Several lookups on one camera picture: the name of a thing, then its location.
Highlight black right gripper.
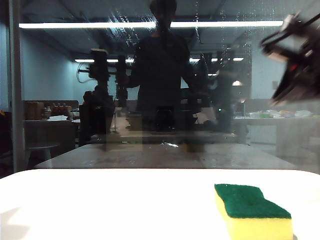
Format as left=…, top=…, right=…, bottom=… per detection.
left=259, top=11, right=320, bottom=106

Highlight large glass pane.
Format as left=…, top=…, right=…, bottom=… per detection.
left=21, top=0, right=320, bottom=173

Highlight yellow sponge with green scourer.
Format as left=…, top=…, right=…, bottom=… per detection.
left=214, top=183, right=293, bottom=240

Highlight white round stool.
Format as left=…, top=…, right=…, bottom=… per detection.
left=26, top=143, right=61, bottom=169

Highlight grey metal frame post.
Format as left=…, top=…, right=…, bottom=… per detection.
left=7, top=0, right=26, bottom=173

